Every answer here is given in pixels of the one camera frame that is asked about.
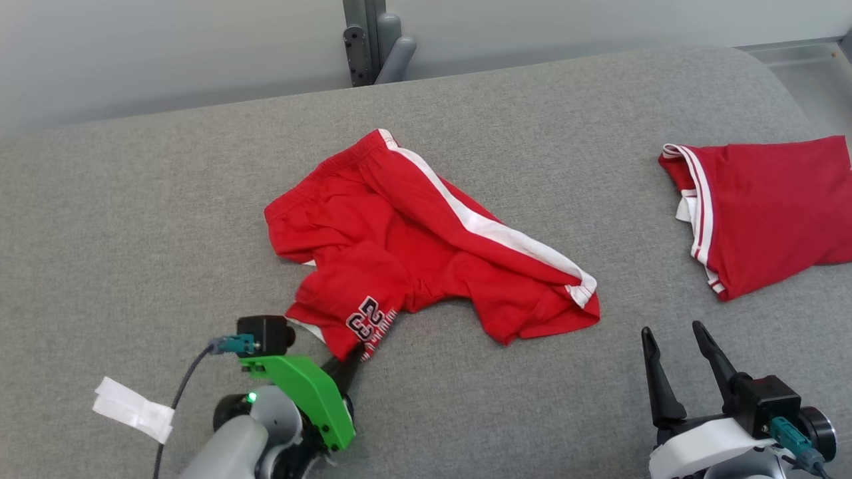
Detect teal right camera connector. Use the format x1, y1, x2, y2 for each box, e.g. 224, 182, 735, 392
769, 417, 826, 470

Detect red Bulls 23 jersey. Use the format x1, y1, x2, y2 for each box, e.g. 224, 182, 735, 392
658, 135, 852, 302

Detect teal left camera connector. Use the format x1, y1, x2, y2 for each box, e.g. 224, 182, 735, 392
208, 335, 257, 355

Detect teal camera connector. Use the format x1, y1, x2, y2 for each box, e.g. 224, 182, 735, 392
208, 335, 257, 355
769, 417, 826, 470

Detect grey fabric sofa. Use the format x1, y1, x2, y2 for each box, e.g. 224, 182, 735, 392
0, 45, 852, 479

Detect red Bulls 23 shorts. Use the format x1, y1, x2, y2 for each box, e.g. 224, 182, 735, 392
264, 128, 601, 362

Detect white tape tag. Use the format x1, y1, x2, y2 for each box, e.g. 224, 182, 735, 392
93, 377, 175, 445

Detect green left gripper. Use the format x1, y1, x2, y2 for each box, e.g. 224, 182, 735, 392
240, 342, 367, 452

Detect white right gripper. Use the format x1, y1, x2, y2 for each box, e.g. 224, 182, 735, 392
641, 321, 776, 479

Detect thin black cable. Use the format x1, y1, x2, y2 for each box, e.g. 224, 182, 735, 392
152, 346, 217, 479

